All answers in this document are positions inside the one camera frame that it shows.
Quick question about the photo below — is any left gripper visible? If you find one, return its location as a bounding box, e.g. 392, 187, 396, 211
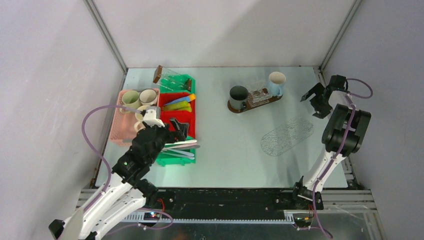
142, 117, 188, 164

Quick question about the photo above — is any light blue mug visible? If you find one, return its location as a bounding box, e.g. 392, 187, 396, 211
267, 71, 287, 97

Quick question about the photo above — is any clear acrylic holder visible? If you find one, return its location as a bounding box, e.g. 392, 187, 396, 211
247, 82, 272, 103

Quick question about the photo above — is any black mug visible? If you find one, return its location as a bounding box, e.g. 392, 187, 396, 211
229, 85, 249, 111

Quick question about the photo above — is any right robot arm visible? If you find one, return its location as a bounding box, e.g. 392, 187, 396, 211
290, 75, 372, 210

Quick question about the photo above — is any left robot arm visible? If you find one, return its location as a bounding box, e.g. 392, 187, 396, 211
48, 120, 187, 240

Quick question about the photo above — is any white toothbrush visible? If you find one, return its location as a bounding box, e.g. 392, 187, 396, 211
165, 139, 198, 147

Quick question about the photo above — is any clear textured oval tray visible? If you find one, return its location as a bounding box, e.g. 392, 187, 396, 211
260, 116, 314, 157

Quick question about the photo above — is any brown wooden oval tray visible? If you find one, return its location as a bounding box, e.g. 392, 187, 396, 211
227, 96, 283, 114

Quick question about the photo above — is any red plastic bin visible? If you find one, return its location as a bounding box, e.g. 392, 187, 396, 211
157, 91, 196, 139

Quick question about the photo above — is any green bin with toothbrushes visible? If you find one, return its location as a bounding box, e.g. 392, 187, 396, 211
156, 136, 196, 167

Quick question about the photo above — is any cream mug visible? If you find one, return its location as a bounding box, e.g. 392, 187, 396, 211
133, 105, 149, 133

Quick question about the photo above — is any green bin at back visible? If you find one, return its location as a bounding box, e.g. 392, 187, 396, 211
157, 74, 196, 94

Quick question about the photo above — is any white ribbed mug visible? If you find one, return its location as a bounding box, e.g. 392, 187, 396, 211
139, 88, 159, 106

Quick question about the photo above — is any clear holder with brown ends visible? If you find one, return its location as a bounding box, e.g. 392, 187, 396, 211
152, 65, 193, 92

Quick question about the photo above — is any pink perforated basket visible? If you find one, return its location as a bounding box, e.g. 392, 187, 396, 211
109, 88, 160, 147

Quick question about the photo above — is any green mug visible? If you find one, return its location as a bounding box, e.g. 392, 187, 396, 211
121, 90, 142, 109

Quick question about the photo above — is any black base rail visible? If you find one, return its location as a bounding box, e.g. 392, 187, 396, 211
79, 187, 375, 226

